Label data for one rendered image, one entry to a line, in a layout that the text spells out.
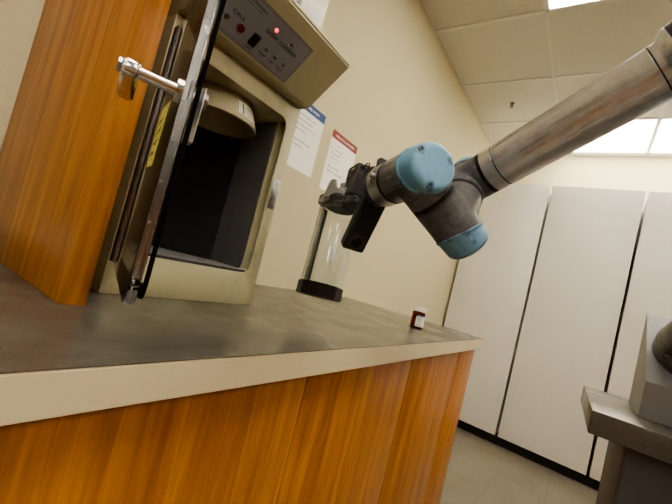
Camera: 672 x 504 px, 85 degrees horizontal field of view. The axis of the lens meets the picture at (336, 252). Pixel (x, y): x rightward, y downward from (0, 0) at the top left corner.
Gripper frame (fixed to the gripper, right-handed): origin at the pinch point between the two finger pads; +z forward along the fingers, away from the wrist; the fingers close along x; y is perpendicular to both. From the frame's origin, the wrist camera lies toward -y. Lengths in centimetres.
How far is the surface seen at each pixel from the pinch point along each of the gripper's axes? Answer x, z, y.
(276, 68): 23.1, -7.0, 21.4
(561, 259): -235, 131, 58
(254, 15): 29.5, -15.3, 23.7
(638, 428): -46, -39, -27
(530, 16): -97, 65, 154
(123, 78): 37, -39, -5
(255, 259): 14.6, 5.6, -15.5
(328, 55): 14.1, -8.5, 28.1
